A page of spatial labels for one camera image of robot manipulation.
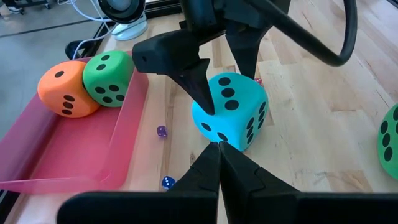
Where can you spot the turquoise foam die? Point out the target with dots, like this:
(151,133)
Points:
(233,130)

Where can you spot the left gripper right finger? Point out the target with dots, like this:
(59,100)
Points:
(245,193)

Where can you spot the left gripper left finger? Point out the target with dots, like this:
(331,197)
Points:
(202,186)

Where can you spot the translucent pink plastic tray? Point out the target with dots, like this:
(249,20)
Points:
(77,146)

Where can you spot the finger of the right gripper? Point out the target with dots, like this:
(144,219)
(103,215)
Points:
(168,53)
(247,46)

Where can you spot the small purple die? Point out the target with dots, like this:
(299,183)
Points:
(162,131)

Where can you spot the small red die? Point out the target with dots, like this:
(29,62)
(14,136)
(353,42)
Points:
(258,81)

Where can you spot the small blue die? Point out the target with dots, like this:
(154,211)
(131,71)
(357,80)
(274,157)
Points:
(168,182)

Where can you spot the orange foam die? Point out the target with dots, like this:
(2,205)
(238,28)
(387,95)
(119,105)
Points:
(62,90)

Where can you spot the green foam die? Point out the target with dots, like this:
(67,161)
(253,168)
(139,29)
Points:
(115,74)
(392,165)

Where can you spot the white camera on table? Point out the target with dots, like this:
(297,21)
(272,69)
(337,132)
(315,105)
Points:
(130,31)

